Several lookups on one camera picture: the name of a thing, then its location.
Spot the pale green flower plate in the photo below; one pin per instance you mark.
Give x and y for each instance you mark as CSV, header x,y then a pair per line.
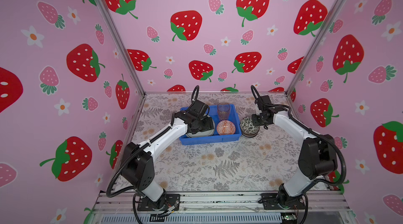
x,y
201,134

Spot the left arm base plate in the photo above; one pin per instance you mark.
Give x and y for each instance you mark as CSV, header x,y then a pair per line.
x,y
167,202

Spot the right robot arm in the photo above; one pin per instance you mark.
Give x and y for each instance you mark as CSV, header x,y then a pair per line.
x,y
318,155

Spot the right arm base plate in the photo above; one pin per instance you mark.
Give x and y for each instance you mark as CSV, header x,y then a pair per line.
x,y
272,201

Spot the black leaf pattern bowl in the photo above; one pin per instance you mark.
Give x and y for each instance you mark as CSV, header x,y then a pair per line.
x,y
248,129

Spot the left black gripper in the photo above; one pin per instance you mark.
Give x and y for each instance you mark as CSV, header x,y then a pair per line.
x,y
208,124

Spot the aluminium front rail frame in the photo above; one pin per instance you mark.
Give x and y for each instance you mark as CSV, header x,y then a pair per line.
x,y
227,207

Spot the pink clear glass cup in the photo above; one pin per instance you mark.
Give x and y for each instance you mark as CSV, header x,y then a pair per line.
x,y
223,111

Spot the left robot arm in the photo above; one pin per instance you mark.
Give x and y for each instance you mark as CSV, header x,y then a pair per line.
x,y
138,167

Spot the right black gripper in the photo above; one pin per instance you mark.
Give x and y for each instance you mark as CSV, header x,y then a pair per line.
x,y
254,117

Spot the blue plastic bin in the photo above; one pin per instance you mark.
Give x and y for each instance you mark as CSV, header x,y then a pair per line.
x,y
216,138

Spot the orange patterned bowl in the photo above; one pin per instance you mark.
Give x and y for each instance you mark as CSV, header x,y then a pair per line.
x,y
226,127

